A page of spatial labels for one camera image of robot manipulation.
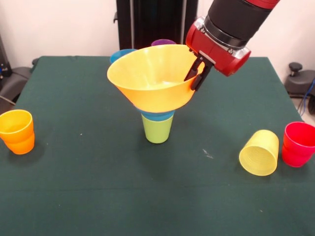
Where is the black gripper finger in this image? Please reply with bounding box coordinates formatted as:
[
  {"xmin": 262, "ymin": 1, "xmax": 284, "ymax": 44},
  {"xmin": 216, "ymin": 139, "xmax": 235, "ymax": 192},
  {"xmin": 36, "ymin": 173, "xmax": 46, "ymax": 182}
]
[
  {"xmin": 190, "ymin": 62, "xmax": 214, "ymax": 91},
  {"xmin": 184, "ymin": 57, "xmax": 205, "ymax": 82}
]

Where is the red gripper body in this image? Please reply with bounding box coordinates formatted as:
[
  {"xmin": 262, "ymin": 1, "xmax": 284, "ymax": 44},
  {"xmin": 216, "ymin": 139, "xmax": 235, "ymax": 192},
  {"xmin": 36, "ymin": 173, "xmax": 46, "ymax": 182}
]
[{"xmin": 186, "ymin": 16, "xmax": 252, "ymax": 77}]

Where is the large yellow bowl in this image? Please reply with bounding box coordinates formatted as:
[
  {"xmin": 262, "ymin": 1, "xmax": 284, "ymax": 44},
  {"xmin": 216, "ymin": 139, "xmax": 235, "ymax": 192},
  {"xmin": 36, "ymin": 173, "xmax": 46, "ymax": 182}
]
[{"xmin": 107, "ymin": 44, "xmax": 205, "ymax": 113}]

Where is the cyan bowl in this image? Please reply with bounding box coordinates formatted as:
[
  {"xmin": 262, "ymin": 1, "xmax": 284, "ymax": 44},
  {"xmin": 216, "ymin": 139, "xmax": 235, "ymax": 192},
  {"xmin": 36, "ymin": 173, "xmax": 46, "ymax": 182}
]
[{"xmin": 137, "ymin": 108, "xmax": 176, "ymax": 122}]

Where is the green cup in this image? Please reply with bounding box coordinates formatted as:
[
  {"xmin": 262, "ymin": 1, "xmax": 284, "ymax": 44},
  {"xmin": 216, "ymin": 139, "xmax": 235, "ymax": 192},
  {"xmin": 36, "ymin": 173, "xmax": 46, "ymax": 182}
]
[{"xmin": 141, "ymin": 114, "xmax": 174, "ymax": 144}]

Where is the yellow-green cup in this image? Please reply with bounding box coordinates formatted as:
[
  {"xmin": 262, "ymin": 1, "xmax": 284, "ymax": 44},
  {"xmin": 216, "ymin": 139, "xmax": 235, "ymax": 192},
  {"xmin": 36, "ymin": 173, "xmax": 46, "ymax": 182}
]
[{"xmin": 238, "ymin": 129, "xmax": 280, "ymax": 177}]

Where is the purple cup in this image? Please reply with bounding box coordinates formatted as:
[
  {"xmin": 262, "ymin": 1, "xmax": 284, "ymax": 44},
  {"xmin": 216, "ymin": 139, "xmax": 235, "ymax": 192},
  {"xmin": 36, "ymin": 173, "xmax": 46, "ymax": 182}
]
[{"xmin": 151, "ymin": 39, "xmax": 177, "ymax": 47}]

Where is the blue bowl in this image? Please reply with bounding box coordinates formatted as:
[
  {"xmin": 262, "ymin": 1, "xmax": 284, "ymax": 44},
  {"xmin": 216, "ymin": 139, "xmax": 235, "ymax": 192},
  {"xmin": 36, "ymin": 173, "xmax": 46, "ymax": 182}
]
[{"xmin": 109, "ymin": 49, "xmax": 138, "ymax": 64}]

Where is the pink cup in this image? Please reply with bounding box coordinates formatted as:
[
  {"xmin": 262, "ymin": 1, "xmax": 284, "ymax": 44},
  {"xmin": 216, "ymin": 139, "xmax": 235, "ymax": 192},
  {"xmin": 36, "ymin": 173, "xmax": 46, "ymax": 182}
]
[{"xmin": 282, "ymin": 121, "xmax": 315, "ymax": 168}]

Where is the dark green tablecloth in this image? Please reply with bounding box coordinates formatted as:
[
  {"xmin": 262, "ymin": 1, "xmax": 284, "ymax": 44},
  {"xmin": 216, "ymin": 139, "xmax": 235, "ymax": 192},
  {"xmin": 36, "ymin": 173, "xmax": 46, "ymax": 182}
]
[{"xmin": 0, "ymin": 56, "xmax": 315, "ymax": 236}]

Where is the orange cup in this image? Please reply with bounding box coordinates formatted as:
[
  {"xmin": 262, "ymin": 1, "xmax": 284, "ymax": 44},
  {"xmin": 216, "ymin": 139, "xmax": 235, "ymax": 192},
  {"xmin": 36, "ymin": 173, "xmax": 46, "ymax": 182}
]
[{"xmin": 0, "ymin": 109, "xmax": 35, "ymax": 155}]

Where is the black equipment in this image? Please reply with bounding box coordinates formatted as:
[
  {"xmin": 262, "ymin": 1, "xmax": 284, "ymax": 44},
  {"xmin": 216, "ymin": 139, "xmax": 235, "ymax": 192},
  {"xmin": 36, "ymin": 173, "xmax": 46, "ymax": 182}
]
[{"xmin": 0, "ymin": 34, "xmax": 9, "ymax": 82}]

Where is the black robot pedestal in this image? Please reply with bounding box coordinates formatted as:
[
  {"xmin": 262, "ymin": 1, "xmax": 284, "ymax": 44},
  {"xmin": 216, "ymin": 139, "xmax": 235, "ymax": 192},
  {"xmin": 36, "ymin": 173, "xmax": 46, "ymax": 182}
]
[{"xmin": 113, "ymin": 0, "xmax": 214, "ymax": 50}]

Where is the blue cable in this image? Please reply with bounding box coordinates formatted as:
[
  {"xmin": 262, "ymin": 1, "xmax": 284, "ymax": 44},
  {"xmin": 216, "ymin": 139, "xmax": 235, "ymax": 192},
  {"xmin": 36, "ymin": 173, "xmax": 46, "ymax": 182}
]
[{"xmin": 299, "ymin": 78, "xmax": 315, "ymax": 116}]

